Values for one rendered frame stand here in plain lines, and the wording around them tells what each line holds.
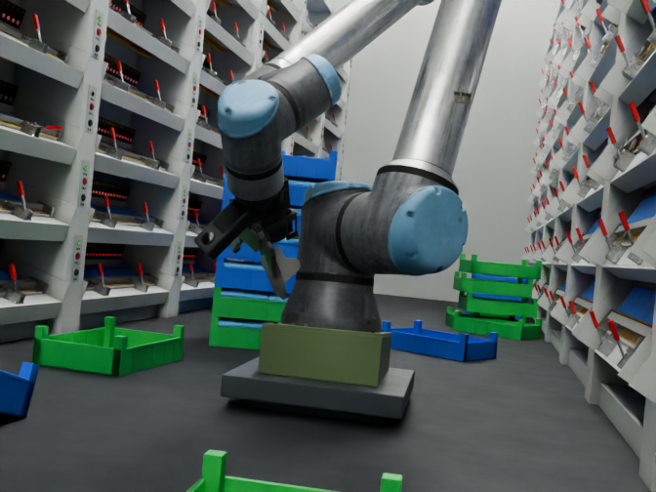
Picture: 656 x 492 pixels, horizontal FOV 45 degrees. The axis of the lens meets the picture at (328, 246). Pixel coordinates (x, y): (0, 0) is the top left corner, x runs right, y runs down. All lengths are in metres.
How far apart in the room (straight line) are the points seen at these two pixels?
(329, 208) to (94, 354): 0.57
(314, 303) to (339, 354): 0.10
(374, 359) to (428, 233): 0.25
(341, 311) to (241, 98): 0.46
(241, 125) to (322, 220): 0.36
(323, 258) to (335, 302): 0.08
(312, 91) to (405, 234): 0.27
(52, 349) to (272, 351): 0.50
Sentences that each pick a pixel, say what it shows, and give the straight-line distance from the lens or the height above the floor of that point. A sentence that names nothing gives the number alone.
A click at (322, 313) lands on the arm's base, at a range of 1.44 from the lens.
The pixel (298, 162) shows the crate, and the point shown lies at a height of 0.52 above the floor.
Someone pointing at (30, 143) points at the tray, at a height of 0.47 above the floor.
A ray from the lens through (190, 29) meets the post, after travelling 2.88.
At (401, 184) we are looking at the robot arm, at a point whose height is 0.41.
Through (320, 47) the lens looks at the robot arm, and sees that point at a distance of 1.46.
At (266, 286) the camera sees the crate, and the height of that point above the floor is 0.17.
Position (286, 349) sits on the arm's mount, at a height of 0.11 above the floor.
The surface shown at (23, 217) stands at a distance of 2.01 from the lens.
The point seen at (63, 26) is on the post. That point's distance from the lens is 2.25.
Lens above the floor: 0.30
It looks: level
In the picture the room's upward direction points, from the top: 5 degrees clockwise
